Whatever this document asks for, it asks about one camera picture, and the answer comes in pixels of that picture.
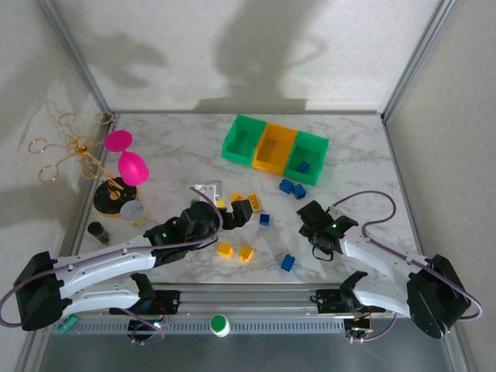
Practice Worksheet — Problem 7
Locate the green plastic bin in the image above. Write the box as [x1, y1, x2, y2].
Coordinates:
[284, 130, 330, 186]
[220, 114, 269, 168]

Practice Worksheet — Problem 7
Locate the yellow plastic bin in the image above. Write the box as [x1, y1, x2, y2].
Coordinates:
[252, 122, 299, 176]

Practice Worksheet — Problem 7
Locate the small jar grey lid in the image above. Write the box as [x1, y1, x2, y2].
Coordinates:
[119, 200, 148, 228]

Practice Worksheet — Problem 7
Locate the pink plastic wine glass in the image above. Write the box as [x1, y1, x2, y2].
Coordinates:
[103, 129, 150, 186]

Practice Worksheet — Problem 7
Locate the black cylinder bottle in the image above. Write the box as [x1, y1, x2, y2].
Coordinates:
[87, 221, 113, 246]

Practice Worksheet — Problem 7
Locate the green push button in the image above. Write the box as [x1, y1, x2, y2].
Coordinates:
[208, 313, 231, 338]

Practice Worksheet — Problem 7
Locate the small circuit board with LED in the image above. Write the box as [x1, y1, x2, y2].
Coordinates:
[344, 315, 375, 339]
[127, 309, 171, 339]

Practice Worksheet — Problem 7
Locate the teal connector block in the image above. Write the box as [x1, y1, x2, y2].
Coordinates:
[57, 315, 79, 335]

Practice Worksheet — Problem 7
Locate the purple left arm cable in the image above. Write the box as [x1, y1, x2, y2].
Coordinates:
[0, 185, 225, 346]

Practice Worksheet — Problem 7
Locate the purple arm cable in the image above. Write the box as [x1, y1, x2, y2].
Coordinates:
[331, 189, 484, 344]
[0, 185, 225, 346]

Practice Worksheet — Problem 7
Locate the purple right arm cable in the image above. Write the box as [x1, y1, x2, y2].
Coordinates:
[331, 189, 484, 344]

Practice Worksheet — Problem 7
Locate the aluminium mounting rail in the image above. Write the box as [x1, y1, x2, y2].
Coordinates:
[149, 282, 412, 315]

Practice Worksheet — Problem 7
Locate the gold wire stand black base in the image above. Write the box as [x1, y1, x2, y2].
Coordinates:
[27, 111, 140, 216]

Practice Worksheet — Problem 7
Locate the grey slotted cable duct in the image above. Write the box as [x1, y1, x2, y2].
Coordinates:
[46, 318, 346, 336]

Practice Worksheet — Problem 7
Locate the aluminium frame post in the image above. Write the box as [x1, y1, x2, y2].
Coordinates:
[381, 0, 454, 123]
[36, 0, 114, 116]

